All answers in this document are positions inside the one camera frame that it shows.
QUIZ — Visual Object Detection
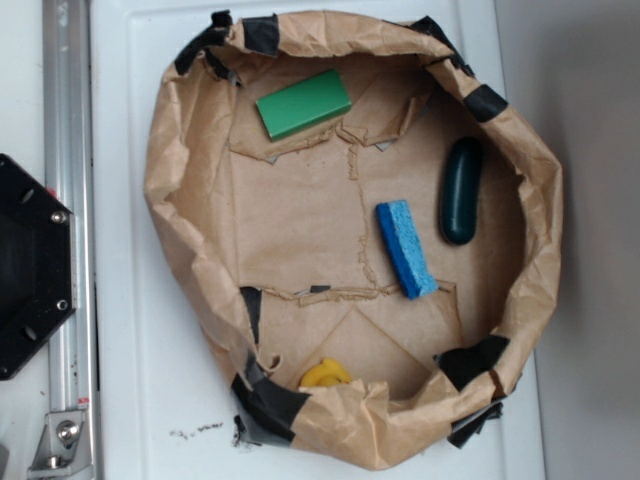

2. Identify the dark green plastic pickle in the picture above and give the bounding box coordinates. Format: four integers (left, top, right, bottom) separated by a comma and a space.
440, 137, 484, 245

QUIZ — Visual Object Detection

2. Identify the blue sponge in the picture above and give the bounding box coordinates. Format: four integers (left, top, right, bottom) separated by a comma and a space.
375, 200, 438, 300

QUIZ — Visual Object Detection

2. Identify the yellow rubber duck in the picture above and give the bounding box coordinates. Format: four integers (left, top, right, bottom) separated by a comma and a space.
299, 358, 352, 387

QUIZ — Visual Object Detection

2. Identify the green rectangular block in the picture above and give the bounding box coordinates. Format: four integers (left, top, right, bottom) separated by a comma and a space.
256, 70, 352, 141

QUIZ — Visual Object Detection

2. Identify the white tray board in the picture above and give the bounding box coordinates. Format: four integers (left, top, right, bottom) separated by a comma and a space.
89, 0, 549, 480

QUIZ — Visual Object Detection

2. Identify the brown paper bag bin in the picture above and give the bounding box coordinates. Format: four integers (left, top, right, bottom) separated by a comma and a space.
144, 11, 563, 470

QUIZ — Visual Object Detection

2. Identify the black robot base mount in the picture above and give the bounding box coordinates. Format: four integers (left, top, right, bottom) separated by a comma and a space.
1, 154, 75, 381

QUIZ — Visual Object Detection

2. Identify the aluminium extrusion rail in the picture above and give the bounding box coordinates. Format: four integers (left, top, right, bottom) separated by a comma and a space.
42, 1, 104, 479

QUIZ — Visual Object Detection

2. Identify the metal corner bracket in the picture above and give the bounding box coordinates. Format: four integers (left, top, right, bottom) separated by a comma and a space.
27, 410, 94, 479

